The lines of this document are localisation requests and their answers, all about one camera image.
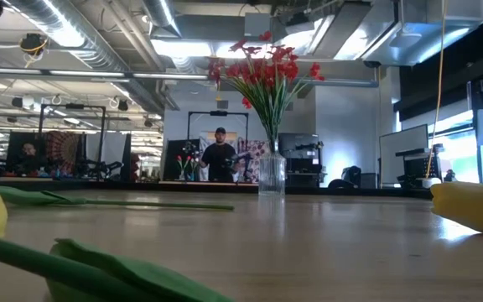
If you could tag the red artificial flower bunch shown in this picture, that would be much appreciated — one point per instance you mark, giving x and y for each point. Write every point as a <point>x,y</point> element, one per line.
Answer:
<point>266,79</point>

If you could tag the artificial tulip green stem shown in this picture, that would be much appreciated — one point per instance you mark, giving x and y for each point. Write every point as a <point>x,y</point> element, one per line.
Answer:
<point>99,272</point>
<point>141,204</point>

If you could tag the black background robot arm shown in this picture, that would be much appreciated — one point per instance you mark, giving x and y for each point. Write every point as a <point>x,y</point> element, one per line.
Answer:
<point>239,161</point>
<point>99,168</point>

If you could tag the clear glass vase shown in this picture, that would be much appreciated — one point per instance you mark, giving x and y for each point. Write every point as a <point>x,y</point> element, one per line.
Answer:
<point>272,172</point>

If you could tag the pink tulips in vase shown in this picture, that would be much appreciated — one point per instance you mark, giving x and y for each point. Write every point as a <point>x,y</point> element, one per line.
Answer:
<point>187,165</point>

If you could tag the patterned cloth backdrop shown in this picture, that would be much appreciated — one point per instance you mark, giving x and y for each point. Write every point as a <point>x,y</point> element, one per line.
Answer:
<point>254,155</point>

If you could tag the person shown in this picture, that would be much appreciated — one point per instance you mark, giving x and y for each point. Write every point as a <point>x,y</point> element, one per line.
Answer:
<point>218,157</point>
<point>27,157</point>

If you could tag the black equipment cabinet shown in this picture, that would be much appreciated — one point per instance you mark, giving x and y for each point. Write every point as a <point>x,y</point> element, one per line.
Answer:
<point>300,159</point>

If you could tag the black office chair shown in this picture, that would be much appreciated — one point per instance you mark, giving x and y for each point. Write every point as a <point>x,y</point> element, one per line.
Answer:
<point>348,178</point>

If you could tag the small grey box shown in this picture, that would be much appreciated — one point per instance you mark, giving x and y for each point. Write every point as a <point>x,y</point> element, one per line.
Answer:
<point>368,180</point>

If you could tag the white hanging cloth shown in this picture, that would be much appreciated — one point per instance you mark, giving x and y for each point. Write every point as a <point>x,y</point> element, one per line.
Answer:
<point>107,153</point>

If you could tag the white board panel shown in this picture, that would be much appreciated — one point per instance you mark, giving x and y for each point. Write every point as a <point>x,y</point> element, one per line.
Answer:
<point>403,153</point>

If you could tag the long ceiling light bar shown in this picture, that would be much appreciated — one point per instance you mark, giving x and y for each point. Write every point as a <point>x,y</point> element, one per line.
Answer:
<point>86,74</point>

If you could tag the black equipment on cart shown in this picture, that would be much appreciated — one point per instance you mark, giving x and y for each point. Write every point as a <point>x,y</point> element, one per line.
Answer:
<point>419,161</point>

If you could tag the round mandala tapestry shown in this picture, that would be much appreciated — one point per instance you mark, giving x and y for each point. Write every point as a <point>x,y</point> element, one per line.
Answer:
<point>63,153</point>

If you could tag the white round container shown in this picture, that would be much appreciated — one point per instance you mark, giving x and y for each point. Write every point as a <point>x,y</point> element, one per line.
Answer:
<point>429,182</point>

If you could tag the small dark bottle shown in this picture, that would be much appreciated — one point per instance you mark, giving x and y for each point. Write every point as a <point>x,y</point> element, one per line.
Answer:
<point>450,176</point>

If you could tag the black overhead camera frame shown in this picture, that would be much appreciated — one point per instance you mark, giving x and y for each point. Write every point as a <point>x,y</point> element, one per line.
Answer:
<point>74,107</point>
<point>218,113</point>

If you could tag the silver ceiling air duct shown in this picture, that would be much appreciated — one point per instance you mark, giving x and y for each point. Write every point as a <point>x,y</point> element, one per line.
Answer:
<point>99,54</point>

